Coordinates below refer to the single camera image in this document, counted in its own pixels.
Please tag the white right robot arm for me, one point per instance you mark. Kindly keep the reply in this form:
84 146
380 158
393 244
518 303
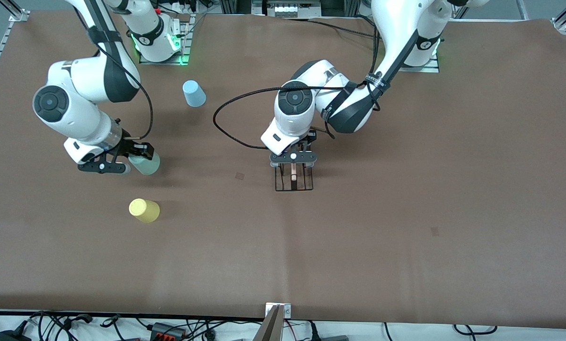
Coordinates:
75 113

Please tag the translucent green plastic cup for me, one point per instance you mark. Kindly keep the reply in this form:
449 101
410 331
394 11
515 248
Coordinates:
148 166

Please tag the black power adapter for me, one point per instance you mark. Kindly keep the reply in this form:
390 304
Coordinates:
12 336

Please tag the power strip with red switch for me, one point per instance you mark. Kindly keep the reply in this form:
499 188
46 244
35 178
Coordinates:
181 7

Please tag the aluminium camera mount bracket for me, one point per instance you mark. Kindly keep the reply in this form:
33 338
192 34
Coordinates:
273 324

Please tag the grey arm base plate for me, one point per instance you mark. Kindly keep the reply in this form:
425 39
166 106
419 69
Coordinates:
186 42
422 69

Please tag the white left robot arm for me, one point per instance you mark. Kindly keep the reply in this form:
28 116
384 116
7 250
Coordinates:
349 104

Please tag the yellow plastic cup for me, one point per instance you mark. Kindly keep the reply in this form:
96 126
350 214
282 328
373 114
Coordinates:
145 210

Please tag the brown table mat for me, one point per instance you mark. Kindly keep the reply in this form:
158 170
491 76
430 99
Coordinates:
358 265

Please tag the black adapter with red connectors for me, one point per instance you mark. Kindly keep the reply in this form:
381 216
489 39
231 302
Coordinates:
167 330

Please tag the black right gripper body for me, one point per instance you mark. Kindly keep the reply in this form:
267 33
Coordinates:
128 148

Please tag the light blue plastic cup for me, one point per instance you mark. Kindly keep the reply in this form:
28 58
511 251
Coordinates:
194 94

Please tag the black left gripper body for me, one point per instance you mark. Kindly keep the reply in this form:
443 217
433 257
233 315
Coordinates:
310 138

